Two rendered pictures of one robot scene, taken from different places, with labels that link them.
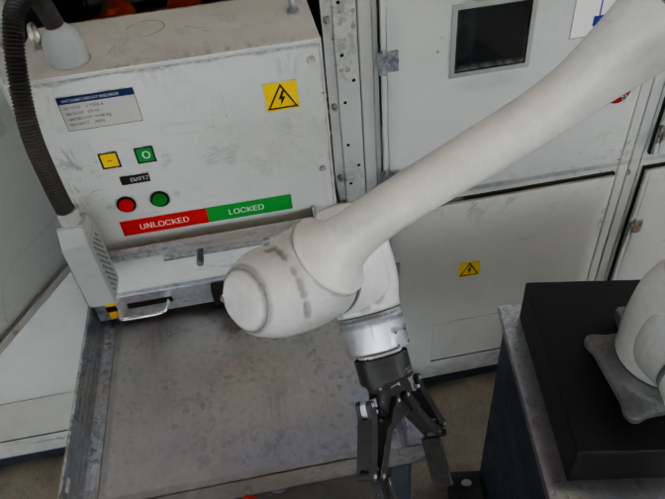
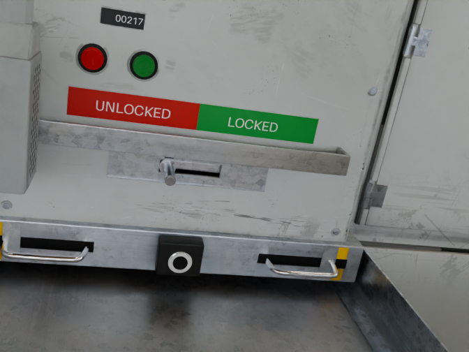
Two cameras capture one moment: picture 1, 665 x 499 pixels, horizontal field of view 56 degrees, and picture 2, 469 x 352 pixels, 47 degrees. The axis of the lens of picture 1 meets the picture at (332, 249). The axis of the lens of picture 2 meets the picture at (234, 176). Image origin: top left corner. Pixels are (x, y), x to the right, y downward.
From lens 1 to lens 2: 0.67 m
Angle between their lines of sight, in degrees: 24
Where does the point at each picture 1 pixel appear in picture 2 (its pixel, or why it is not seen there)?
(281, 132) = (343, 15)
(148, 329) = (40, 288)
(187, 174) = (197, 38)
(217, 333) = (151, 313)
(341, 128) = not seen: hidden behind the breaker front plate
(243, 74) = not seen: outside the picture
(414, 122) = (421, 128)
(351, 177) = not seen: hidden behind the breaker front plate
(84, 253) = (17, 73)
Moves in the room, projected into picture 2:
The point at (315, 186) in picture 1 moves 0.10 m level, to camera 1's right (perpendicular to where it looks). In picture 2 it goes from (352, 118) to (422, 128)
